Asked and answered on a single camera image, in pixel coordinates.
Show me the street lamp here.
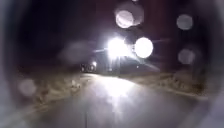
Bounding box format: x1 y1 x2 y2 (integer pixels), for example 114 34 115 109
106 36 129 78

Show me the brown dirt verge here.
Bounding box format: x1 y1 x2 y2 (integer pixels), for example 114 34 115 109
119 68 209 101
13 68 98 118

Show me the grey asphalt path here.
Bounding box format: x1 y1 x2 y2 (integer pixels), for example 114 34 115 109
29 73 214 128

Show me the vehicle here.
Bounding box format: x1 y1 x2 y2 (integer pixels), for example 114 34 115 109
79 60 98 74

